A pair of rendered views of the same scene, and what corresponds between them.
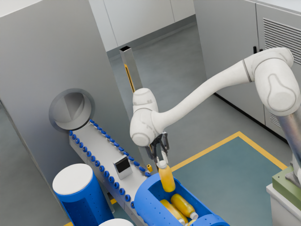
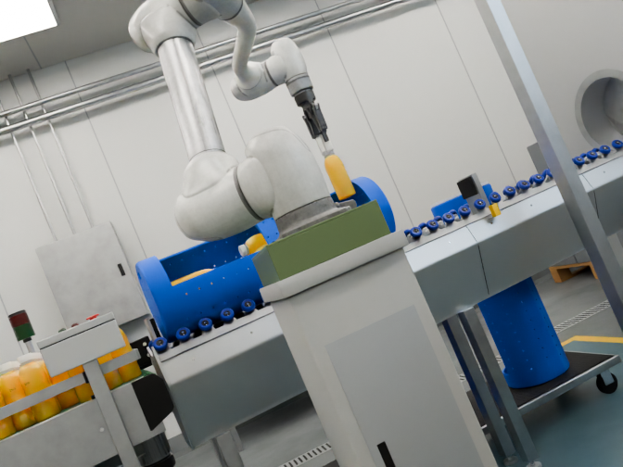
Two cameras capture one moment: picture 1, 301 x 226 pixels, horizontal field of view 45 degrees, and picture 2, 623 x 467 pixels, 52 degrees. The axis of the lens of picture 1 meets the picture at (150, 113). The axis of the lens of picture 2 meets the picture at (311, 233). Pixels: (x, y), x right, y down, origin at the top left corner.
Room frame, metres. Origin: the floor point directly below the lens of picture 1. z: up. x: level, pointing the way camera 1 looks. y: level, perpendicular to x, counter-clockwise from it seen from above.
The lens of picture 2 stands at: (1.36, -2.27, 1.01)
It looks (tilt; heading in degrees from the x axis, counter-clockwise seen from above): 2 degrees up; 93
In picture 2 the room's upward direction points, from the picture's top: 23 degrees counter-clockwise
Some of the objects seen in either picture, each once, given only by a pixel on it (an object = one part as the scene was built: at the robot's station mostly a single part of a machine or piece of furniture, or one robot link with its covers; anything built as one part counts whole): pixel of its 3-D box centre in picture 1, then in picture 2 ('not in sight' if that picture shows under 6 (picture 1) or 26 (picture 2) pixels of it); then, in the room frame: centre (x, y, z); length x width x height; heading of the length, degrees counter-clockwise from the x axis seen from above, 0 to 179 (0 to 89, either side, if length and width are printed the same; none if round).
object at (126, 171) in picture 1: (123, 167); (473, 195); (1.88, 0.28, 1.00); 0.10 x 0.04 x 0.15; 114
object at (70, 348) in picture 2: not in sight; (82, 344); (0.59, -0.61, 1.05); 0.20 x 0.10 x 0.10; 24
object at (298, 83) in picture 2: not in sight; (299, 86); (1.41, 0.01, 1.62); 0.09 x 0.09 x 0.06
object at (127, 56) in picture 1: (156, 149); (576, 198); (2.16, 0.04, 0.85); 0.06 x 0.06 x 1.70; 24
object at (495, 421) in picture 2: not in sight; (478, 386); (1.59, 0.23, 0.31); 0.06 x 0.06 x 0.63; 24
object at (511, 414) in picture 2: not in sight; (500, 388); (1.65, 0.10, 0.31); 0.06 x 0.06 x 0.63; 24
